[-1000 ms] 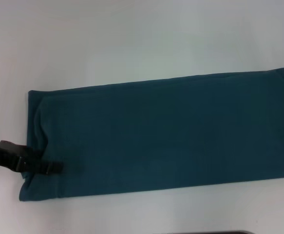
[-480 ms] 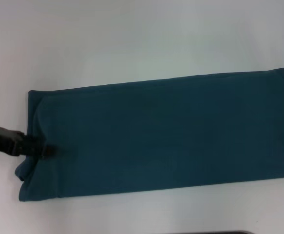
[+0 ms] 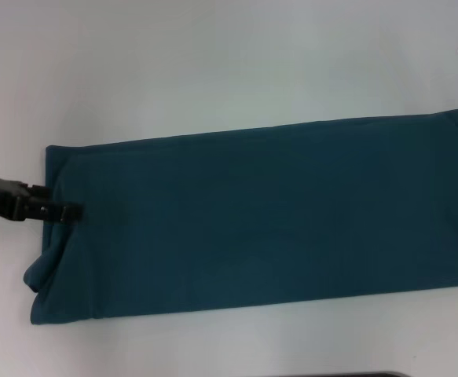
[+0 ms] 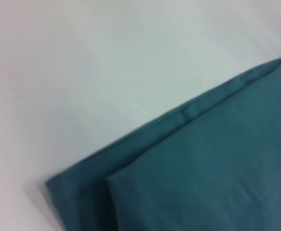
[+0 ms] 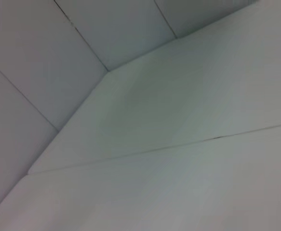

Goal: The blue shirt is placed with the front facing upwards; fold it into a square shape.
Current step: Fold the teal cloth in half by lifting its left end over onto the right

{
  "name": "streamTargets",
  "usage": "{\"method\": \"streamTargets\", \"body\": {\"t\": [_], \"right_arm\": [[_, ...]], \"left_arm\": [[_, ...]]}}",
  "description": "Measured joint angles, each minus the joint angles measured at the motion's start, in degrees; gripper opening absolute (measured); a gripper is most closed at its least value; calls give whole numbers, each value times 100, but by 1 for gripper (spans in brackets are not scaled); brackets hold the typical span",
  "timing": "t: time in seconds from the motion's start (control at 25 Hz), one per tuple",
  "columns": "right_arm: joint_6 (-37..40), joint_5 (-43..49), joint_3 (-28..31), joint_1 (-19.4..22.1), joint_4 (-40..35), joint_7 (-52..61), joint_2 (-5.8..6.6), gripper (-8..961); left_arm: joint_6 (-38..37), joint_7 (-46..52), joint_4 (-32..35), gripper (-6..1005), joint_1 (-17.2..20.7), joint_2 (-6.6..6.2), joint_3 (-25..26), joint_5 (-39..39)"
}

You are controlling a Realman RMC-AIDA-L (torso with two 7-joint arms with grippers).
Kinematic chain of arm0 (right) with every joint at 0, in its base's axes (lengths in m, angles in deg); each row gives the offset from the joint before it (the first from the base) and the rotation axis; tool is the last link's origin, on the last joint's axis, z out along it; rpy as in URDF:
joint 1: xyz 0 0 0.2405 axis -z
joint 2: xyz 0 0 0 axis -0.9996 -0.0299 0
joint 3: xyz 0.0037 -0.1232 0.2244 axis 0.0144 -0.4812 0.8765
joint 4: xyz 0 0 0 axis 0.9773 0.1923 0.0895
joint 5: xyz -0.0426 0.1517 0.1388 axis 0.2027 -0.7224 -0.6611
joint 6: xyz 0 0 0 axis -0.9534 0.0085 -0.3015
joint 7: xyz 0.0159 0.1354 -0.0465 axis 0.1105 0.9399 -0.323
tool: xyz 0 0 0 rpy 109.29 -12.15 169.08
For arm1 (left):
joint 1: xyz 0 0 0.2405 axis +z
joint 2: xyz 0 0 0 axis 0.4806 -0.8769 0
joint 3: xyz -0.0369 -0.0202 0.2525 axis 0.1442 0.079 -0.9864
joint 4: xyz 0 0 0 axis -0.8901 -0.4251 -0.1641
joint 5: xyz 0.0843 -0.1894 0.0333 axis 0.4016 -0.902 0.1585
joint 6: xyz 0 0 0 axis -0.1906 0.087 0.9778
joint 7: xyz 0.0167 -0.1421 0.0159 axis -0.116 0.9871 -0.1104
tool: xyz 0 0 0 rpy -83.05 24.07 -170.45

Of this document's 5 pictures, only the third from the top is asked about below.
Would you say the teal T-shirt with FREE print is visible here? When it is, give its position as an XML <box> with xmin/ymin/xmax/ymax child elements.
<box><xmin>23</xmin><ymin>108</ymin><xmax>458</xmax><ymax>326</ymax></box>

